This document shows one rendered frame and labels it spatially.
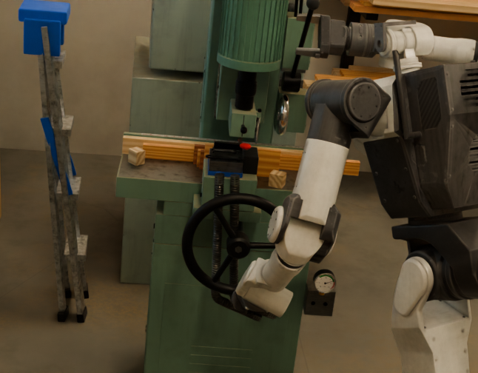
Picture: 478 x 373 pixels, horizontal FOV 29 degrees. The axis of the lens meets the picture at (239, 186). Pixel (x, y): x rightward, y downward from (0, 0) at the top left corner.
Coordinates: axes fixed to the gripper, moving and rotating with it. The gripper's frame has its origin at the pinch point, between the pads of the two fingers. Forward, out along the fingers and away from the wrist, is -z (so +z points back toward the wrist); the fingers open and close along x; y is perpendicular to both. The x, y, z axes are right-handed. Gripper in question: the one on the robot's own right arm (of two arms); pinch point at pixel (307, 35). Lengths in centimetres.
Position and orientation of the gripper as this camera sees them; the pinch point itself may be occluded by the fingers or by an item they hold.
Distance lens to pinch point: 246.8
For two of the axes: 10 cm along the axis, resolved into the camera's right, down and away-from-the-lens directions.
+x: -0.5, 9.0, -4.2
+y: -0.9, 4.2, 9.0
